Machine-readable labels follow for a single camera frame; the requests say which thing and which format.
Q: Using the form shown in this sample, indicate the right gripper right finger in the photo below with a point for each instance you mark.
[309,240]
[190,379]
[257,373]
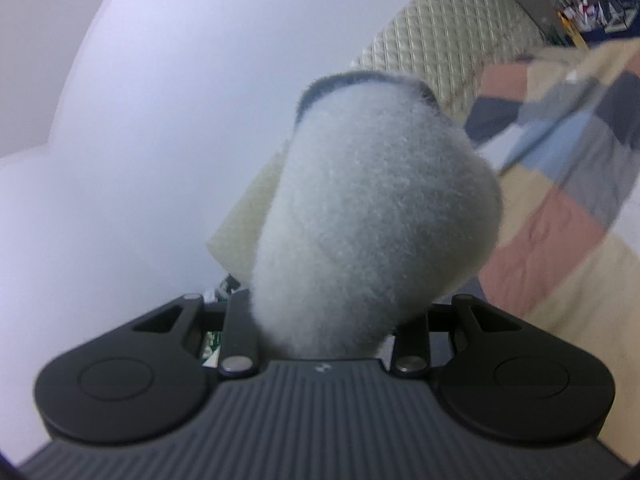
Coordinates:
[411,354]

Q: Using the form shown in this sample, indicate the cream quilted headboard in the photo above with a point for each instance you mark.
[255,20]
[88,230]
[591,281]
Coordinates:
[362,137]

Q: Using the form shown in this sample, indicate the small bottles on nightstand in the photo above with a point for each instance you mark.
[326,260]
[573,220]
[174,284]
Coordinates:
[588,23]

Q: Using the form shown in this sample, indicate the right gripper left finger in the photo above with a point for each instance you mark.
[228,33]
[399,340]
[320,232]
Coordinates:
[238,351]

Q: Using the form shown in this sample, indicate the green printed bag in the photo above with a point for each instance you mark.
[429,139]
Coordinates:
[210,349]

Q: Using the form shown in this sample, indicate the patchwork plaid duvet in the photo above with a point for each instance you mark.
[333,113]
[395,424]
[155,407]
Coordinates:
[561,128]

